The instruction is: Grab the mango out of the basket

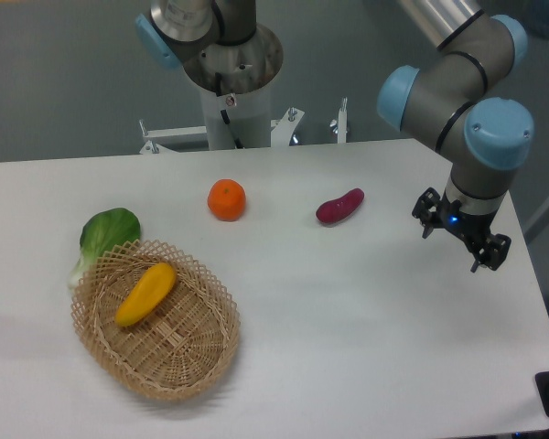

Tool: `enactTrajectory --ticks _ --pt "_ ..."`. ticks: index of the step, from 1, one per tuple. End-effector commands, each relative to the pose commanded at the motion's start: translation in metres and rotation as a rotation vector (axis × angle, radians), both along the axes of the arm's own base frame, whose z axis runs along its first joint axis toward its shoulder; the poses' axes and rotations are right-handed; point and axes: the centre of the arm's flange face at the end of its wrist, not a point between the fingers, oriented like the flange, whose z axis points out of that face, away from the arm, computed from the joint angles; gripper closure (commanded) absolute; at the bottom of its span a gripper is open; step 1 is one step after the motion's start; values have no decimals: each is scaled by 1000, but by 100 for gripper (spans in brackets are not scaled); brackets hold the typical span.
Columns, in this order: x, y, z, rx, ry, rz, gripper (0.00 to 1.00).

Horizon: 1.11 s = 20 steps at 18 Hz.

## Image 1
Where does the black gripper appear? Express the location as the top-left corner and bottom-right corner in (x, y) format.
(412, 187), (511, 273)

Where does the yellow mango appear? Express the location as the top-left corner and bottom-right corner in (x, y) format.
(114, 262), (177, 327)

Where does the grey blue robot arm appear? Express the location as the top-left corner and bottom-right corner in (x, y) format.
(135, 1), (534, 270)

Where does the woven wicker basket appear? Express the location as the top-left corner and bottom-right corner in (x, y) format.
(71, 241), (240, 402)

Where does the purple sweet potato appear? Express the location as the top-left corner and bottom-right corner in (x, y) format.
(316, 188), (365, 225)

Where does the blue water jug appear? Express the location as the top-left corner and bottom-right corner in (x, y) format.
(525, 0), (549, 39)

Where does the orange tangerine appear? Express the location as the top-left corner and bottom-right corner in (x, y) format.
(207, 179), (246, 221)

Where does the green bok choy leaf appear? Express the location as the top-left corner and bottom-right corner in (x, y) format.
(68, 208), (141, 291)

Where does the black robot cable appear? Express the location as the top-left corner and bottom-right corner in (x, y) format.
(214, 71), (245, 150)

